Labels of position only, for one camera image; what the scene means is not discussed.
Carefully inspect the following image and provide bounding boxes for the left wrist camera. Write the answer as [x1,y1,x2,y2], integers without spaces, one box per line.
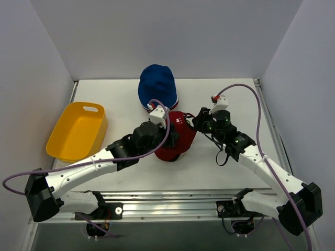
[147,103,170,129]

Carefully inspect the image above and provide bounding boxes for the yellow plastic bin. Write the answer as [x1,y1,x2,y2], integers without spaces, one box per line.
[46,102,108,163]

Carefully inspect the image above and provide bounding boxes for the red bucket hat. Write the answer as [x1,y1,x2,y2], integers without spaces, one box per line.
[168,100,178,110]

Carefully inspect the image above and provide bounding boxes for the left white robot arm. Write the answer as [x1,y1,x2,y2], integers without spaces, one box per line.
[25,121,180,222]

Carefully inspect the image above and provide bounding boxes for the aluminium right side rail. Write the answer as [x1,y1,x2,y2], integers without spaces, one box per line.
[253,79,293,179]

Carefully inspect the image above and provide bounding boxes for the red baseball cap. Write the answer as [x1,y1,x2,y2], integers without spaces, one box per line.
[155,111,196,162]

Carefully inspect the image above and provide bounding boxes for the white bucket hat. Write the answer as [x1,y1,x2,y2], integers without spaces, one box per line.
[141,98,178,112]

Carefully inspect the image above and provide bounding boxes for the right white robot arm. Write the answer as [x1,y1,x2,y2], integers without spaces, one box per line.
[192,107,323,236]

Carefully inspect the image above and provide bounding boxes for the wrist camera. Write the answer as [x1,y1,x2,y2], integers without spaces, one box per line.
[147,103,170,129]
[209,94,229,115]

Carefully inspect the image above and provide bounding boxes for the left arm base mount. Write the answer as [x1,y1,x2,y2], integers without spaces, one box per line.
[74,192,126,237]

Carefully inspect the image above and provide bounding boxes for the aluminium rail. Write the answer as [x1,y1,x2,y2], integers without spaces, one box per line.
[253,79,293,179]
[52,190,265,223]

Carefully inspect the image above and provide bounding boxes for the blue bucket hat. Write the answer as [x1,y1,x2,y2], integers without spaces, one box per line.
[138,64,178,104]

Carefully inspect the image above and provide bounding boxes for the aluminium front rail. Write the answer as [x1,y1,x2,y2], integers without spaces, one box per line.
[52,190,265,223]

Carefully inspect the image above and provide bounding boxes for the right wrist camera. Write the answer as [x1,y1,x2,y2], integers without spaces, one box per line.
[209,94,229,115]

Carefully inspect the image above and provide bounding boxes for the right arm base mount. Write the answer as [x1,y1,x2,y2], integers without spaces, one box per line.
[216,200,264,238]

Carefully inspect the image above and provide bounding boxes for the black embroidered cap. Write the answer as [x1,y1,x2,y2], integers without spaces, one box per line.
[172,152,186,162]

